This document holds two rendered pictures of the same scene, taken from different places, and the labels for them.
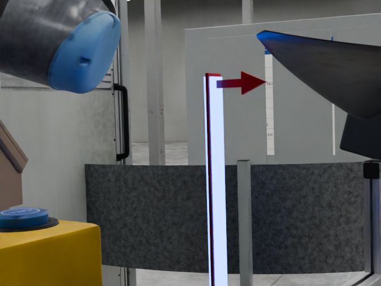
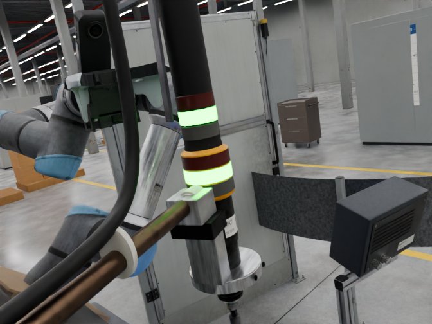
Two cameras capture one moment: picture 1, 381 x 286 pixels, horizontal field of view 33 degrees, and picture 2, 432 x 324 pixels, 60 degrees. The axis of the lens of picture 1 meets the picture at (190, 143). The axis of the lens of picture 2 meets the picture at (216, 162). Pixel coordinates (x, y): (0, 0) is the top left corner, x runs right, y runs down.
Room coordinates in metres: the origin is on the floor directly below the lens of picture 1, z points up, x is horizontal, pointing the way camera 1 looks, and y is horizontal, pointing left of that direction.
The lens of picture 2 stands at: (0.17, -0.46, 1.64)
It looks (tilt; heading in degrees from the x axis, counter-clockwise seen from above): 13 degrees down; 26
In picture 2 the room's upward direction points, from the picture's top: 10 degrees counter-clockwise
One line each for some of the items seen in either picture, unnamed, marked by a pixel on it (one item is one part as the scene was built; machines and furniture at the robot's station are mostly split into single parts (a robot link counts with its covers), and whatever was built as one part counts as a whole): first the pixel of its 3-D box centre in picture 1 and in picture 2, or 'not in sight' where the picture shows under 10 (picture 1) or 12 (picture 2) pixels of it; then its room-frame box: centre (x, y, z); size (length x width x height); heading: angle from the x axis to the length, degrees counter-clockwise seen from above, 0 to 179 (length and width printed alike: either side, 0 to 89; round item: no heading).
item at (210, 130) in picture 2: not in sight; (200, 129); (0.47, -0.31, 1.59); 0.03 x 0.03 x 0.01
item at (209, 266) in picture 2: not in sight; (214, 232); (0.46, -0.31, 1.50); 0.09 x 0.07 x 0.10; 0
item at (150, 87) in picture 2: not in sight; (153, 86); (0.62, -0.17, 1.64); 0.09 x 0.03 x 0.06; 81
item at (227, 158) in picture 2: not in sight; (205, 157); (0.47, -0.31, 1.57); 0.04 x 0.04 x 0.01
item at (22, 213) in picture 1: (21, 221); not in sight; (0.47, 0.13, 1.08); 0.04 x 0.04 x 0.02
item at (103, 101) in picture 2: not in sight; (101, 98); (0.64, -0.06, 1.63); 0.12 x 0.08 x 0.09; 55
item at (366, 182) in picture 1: (374, 216); (345, 309); (1.11, -0.32, 0.96); 0.03 x 0.03 x 0.20; 55
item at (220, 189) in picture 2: not in sight; (210, 184); (0.47, -0.31, 1.54); 0.04 x 0.04 x 0.01
